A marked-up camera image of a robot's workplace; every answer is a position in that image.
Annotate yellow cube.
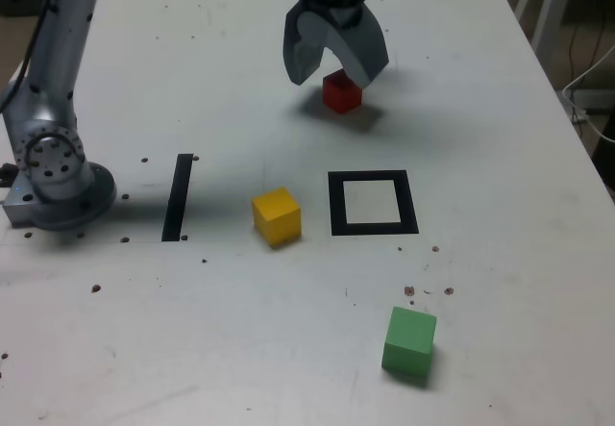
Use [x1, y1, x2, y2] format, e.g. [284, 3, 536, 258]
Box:
[251, 186, 303, 248]

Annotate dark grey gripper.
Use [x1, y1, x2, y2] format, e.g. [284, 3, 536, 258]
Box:
[283, 0, 390, 90]

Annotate white furniture legs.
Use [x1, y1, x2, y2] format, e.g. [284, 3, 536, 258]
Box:
[504, 0, 578, 62]

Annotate green cube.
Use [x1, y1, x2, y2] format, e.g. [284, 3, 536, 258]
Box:
[381, 306, 438, 377]

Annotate black tape strip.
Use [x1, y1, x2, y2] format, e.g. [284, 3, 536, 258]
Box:
[160, 153, 194, 243]

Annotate red cube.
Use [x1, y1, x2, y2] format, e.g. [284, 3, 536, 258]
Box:
[322, 70, 362, 114]

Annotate white cable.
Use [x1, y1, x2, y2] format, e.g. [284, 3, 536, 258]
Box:
[560, 43, 615, 146]

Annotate black tape square outline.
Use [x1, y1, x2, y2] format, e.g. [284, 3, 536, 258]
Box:
[327, 169, 420, 238]

